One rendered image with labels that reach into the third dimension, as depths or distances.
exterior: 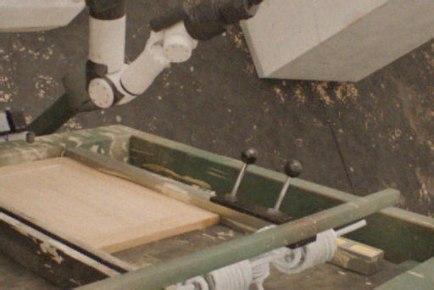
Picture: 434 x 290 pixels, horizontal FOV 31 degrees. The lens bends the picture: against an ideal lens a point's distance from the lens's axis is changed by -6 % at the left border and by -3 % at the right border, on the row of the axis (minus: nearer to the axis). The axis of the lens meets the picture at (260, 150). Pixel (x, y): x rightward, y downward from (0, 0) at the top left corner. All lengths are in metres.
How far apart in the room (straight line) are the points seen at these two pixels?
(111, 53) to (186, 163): 0.39
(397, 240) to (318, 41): 2.38
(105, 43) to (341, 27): 2.19
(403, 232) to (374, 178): 3.01
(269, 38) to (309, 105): 0.52
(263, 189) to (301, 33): 2.22
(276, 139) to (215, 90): 0.44
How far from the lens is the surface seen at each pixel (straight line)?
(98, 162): 2.02
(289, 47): 4.16
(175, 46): 1.77
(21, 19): 1.72
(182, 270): 0.82
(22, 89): 3.32
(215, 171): 2.06
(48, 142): 2.15
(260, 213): 1.67
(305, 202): 1.89
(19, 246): 1.45
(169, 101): 3.78
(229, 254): 0.87
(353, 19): 3.92
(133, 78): 1.91
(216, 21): 1.74
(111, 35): 1.92
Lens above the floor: 2.55
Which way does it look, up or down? 39 degrees down
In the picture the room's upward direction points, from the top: 61 degrees clockwise
